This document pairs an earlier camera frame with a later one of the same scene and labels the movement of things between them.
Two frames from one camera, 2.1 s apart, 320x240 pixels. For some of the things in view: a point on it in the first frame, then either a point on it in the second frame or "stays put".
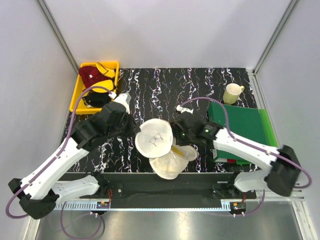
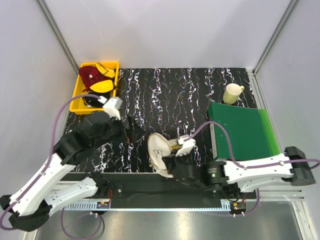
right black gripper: (178, 141) → (170, 162)
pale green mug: (231, 93) stays put
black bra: (96, 99) stays put
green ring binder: (251, 123) stays put
